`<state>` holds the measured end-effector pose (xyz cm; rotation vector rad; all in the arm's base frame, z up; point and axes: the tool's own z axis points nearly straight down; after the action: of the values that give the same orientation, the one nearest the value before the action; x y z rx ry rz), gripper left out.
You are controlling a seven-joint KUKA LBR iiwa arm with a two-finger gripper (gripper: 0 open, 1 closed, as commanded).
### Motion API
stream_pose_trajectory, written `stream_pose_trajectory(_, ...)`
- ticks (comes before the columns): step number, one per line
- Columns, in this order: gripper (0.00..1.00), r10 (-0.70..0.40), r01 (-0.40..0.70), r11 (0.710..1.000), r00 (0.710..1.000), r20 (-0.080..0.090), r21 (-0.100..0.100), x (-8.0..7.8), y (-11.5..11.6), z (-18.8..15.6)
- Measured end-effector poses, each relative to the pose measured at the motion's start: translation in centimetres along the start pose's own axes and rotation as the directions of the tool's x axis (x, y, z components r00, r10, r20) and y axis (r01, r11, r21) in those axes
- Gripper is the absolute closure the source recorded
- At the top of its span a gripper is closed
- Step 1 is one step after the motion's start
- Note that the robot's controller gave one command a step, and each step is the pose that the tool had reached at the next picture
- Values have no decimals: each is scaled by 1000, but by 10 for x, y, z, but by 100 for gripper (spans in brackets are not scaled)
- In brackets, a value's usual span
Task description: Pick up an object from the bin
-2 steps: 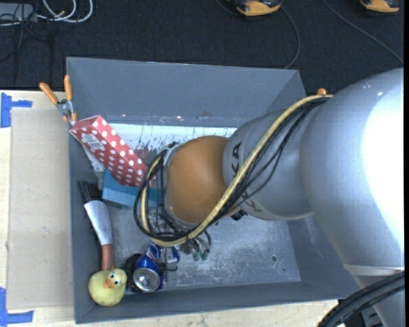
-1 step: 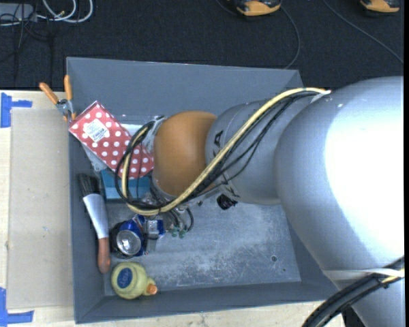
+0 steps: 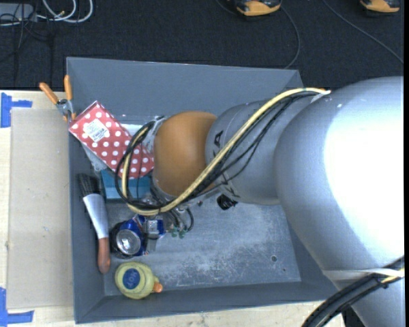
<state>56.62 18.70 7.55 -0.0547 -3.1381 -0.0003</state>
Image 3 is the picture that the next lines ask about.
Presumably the grey metal bin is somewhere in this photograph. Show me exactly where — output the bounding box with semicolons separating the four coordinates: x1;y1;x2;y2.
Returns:
65;57;342;324

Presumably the brown cardboard board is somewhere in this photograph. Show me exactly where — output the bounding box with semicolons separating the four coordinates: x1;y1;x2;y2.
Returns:
5;106;76;310

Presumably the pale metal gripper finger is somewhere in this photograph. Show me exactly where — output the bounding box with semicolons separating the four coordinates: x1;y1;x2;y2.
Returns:
145;219;160;253

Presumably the blue metal can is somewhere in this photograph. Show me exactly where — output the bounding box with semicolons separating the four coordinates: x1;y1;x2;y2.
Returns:
109;214;167;260

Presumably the black brush with wrapped handle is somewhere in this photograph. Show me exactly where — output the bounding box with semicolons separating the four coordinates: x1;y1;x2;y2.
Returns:
77;172;112;275

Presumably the black cylinder on white bracket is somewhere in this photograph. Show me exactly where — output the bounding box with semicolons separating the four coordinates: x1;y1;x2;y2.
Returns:
216;193;239;211

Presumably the yellow round tape measure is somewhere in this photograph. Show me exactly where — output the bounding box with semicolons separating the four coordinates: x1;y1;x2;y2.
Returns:
114;261;164;300

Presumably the red white-dotted box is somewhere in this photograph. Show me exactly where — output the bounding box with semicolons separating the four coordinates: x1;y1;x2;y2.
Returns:
68;100;156;181

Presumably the blue box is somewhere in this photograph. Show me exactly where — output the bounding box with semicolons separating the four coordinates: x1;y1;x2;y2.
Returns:
100;169;153;203

